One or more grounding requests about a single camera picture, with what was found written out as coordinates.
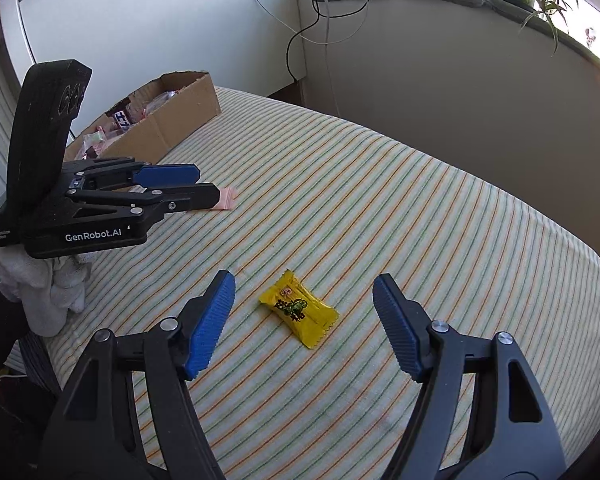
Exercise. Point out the yellow candy packet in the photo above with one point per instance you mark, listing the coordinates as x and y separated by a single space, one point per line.
308 317

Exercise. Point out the green round candy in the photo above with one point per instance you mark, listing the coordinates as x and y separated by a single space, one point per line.
94 143

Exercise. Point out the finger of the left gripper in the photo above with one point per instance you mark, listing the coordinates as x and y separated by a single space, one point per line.
166 175
175 199

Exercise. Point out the cardboard box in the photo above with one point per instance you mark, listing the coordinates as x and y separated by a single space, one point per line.
150 139

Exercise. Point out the white cabinet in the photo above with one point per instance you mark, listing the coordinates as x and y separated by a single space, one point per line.
243 44

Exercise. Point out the dark chocolate bar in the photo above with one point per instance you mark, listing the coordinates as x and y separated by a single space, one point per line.
121 115

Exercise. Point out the red-edged dark pastry packet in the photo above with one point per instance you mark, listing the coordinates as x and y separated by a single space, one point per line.
157 102

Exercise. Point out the striped tablecloth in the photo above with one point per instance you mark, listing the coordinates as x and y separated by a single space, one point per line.
339 204

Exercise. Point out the white gloved left hand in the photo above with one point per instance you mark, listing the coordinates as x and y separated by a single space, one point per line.
47 288

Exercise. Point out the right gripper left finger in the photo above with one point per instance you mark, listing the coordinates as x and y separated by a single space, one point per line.
94 431

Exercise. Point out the pink wafer packet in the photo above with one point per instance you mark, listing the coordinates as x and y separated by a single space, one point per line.
226 197

